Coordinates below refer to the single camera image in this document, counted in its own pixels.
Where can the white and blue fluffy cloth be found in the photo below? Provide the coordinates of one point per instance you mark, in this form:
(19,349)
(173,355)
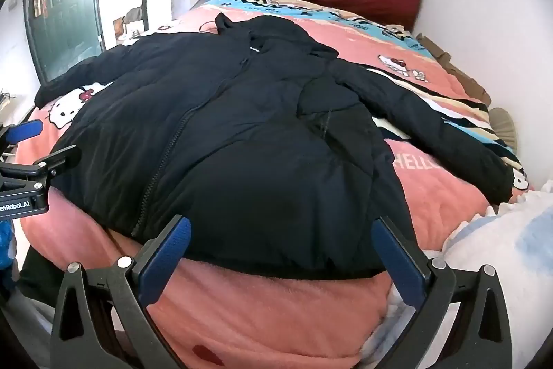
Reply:
(497,265)

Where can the blue patterned cloth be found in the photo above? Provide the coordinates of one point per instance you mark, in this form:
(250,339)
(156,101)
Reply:
(5,243)

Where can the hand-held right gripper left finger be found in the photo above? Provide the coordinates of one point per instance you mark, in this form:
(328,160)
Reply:
(170,252)

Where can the black puffer jacket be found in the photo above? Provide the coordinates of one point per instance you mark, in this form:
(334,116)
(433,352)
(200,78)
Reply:
(237,135)

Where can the dark cloth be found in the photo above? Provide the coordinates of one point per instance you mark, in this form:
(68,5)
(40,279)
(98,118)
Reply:
(36,274)

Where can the brown cardboard pieces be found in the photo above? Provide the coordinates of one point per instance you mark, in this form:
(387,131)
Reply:
(462,79)

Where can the brown cardboard box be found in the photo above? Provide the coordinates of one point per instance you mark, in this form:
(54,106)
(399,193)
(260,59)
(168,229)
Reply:
(120,27)

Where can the beige round fan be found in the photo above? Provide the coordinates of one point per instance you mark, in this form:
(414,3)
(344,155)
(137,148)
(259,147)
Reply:
(505,127)

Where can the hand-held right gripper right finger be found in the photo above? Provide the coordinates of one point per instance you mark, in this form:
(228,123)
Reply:
(397,261)

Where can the green panelled door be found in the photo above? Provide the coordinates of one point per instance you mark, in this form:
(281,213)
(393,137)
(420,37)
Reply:
(65,27)

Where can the pink cartoon cat printed blanket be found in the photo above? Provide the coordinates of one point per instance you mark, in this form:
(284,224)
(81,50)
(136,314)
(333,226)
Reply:
(268,321)

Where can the grey bag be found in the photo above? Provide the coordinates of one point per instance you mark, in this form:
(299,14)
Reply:
(135,13)

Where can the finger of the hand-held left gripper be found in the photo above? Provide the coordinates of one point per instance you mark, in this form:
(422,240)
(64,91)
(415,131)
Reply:
(56,160)
(26,131)

